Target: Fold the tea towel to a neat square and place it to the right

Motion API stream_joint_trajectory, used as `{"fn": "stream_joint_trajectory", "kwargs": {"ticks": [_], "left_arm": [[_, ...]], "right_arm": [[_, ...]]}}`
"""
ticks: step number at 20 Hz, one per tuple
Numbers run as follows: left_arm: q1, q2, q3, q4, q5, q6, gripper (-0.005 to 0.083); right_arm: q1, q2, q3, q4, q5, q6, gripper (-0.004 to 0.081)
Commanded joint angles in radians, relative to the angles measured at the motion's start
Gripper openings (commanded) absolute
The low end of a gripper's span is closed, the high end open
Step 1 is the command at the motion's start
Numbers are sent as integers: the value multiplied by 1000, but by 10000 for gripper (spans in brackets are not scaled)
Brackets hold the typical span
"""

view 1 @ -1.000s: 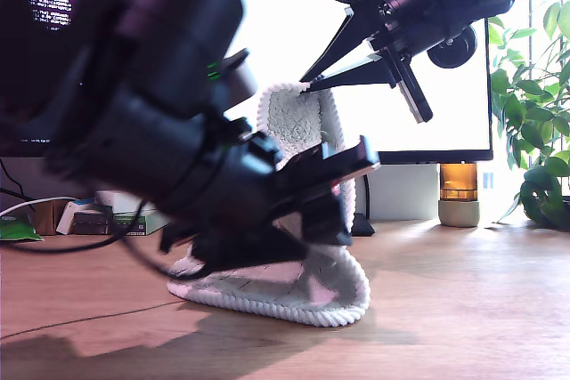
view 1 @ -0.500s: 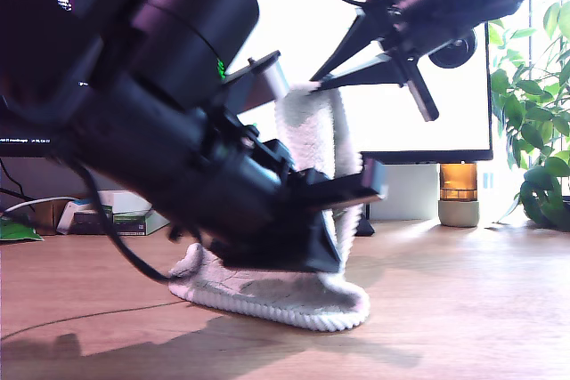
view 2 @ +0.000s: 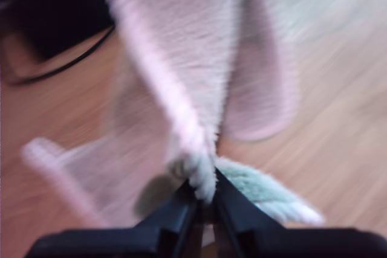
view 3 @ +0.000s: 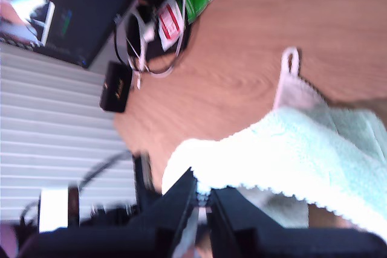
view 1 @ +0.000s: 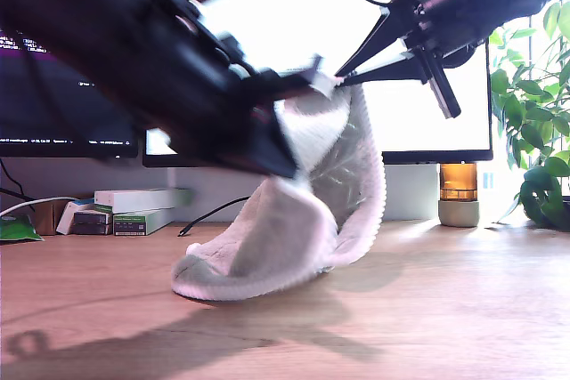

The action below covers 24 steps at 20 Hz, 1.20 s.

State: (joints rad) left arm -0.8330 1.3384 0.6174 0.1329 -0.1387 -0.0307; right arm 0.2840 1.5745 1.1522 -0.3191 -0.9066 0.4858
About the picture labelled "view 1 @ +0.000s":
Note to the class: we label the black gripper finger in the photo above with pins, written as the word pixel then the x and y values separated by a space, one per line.
pixel 258 144
pixel 285 82

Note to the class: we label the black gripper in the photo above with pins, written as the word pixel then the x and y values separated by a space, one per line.
pixel 441 10

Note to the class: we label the grey tea towel white hem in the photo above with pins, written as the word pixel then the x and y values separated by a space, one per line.
pixel 276 242

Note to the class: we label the large monitor white screen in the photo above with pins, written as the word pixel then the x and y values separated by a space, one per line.
pixel 289 19

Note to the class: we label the long white box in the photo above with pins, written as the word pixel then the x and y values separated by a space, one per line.
pixel 133 199

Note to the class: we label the green and white box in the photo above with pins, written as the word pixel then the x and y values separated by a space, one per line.
pixel 133 224

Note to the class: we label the green houseplant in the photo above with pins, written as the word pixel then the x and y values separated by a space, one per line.
pixel 534 122

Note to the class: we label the amber glass jar grey base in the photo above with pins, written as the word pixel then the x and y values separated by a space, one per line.
pixel 458 215

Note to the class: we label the small dark box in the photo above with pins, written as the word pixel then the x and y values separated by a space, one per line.
pixel 91 224

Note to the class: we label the small white blue box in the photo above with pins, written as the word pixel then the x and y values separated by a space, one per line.
pixel 67 220

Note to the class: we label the dark terminal monitor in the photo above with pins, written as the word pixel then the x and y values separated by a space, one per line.
pixel 44 108

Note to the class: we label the brown wooden block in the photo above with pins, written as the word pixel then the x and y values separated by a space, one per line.
pixel 46 217

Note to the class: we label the green packet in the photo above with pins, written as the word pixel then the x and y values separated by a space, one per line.
pixel 15 231

